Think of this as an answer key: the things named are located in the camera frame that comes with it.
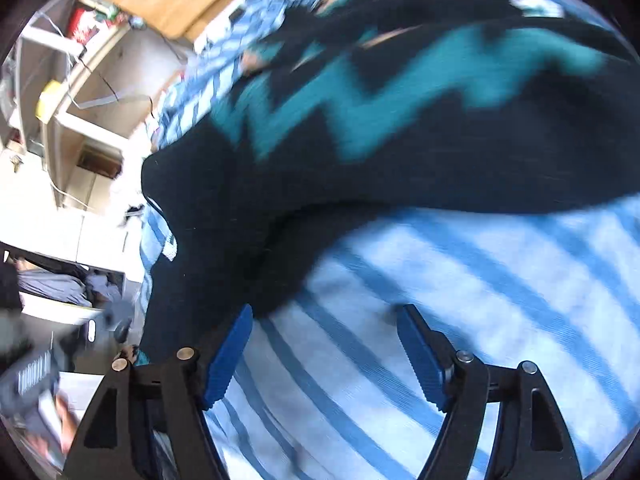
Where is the white shelf unit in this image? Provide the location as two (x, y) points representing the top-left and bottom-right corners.
(1, 0), (194, 209)

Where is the red book on shelf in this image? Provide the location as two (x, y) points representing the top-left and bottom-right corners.
(66, 6), (108, 46)

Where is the black patterned knit sweater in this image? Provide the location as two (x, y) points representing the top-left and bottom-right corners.
(141, 0), (639, 361)

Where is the blue striped bed sheet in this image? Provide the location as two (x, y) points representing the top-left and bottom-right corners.
(136, 0), (640, 480)

